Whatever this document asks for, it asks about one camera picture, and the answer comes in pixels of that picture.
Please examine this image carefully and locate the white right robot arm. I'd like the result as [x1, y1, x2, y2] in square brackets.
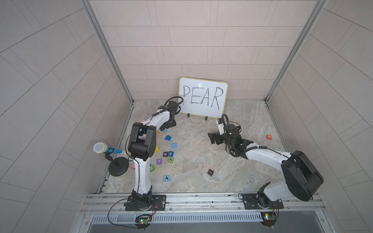
[208, 130, 324, 208]

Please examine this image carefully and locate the aluminium corner post left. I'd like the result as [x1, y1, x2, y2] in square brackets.
[80, 0, 134, 105]

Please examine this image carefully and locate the dark brown block on table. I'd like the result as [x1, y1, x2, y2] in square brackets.
[207, 169, 214, 176]

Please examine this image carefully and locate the aluminium corner post right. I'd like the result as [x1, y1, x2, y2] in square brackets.
[264, 0, 328, 104]

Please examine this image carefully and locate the aluminium corner post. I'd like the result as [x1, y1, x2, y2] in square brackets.
[80, 0, 134, 105]
[264, 0, 328, 104]

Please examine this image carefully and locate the left green circuit board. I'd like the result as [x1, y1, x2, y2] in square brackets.
[135, 214, 152, 230]

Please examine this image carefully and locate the right green circuit board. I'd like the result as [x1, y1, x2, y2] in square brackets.
[261, 212, 277, 227]

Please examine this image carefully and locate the aluminium front rail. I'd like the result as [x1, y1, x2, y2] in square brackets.
[78, 192, 326, 214]

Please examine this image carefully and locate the blue microphone on black stand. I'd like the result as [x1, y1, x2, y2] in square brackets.
[93, 142, 129, 177]

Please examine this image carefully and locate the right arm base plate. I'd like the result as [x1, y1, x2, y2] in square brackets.
[239, 193, 284, 210]

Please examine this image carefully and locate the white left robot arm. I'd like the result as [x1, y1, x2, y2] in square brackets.
[128, 96, 184, 207]

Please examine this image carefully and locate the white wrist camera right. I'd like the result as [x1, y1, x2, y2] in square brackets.
[217, 118, 225, 135]

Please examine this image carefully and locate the light blue block A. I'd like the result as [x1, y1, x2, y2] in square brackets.
[164, 175, 171, 182]

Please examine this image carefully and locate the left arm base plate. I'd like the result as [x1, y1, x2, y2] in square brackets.
[123, 195, 166, 211]

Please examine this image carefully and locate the green circuit board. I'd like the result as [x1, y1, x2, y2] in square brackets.
[261, 212, 277, 227]
[135, 214, 152, 230]

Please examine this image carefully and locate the white board yellow frame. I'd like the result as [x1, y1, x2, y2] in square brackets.
[178, 77, 229, 118]

